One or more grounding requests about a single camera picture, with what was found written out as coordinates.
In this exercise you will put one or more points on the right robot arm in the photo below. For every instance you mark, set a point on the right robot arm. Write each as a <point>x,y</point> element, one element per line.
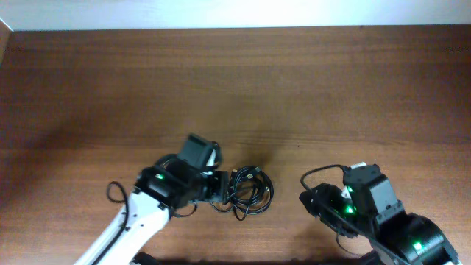
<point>368,206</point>

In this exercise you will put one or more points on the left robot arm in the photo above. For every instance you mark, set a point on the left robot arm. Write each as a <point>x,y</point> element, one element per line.
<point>175,180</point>

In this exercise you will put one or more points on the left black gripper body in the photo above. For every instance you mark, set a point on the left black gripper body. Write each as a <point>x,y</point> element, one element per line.
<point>213,186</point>

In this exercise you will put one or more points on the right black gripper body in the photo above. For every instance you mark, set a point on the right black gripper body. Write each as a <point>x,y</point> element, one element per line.
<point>335,210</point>

